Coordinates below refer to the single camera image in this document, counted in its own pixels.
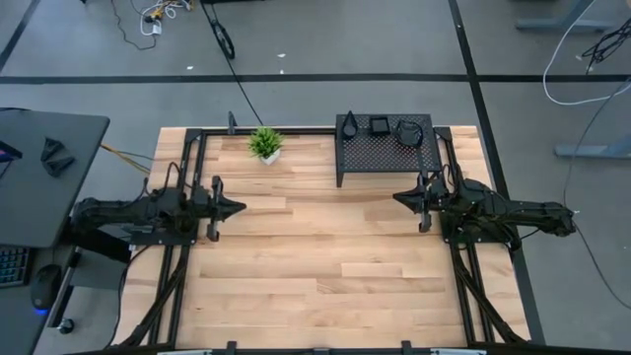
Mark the black angular plastic piece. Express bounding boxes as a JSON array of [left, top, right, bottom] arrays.
[[39, 136, 66, 162], [41, 155, 77, 178]]

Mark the black teardrop mini plate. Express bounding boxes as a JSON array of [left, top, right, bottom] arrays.
[[342, 109, 359, 139]]

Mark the black computer mouse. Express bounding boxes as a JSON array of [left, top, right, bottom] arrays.
[[30, 263, 64, 312]]

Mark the backlit keyboard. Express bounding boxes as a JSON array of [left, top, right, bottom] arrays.
[[0, 245, 32, 290]]

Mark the black desk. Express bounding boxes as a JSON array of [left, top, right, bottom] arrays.
[[0, 106, 111, 249]]

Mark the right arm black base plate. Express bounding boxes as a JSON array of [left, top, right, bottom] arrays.
[[437, 204, 517, 247]]

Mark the dark device with red stripe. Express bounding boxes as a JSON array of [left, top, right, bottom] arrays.
[[0, 140, 24, 164]]

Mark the black perforated metal shelf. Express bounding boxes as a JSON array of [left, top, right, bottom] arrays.
[[334, 112, 444, 188]]

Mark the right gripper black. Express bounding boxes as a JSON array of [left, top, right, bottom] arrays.
[[392, 170, 449, 234]]

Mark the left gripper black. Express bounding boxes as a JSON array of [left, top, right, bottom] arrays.
[[195, 175, 247, 244]]

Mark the black diamond-shaped mini plate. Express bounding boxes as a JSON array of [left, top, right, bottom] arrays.
[[395, 119, 425, 148]]

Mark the white floor cable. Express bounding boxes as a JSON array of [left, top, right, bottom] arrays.
[[541, 0, 631, 107]]

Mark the black square mini plate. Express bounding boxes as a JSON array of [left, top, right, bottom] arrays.
[[369, 115, 391, 137]]

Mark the black sleeved floor cable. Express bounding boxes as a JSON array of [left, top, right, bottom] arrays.
[[199, 0, 266, 128]]

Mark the black cable bundle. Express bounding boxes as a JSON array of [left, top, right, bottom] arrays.
[[581, 18, 631, 75]]

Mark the grey desk foot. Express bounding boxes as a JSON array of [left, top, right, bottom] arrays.
[[554, 139, 631, 160], [515, 0, 615, 35]]

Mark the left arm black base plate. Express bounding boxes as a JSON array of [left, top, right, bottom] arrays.
[[128, 209, 199, 248]]

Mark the green plant in white pot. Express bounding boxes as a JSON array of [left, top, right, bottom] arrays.
[[247, 125, 286, 167]]

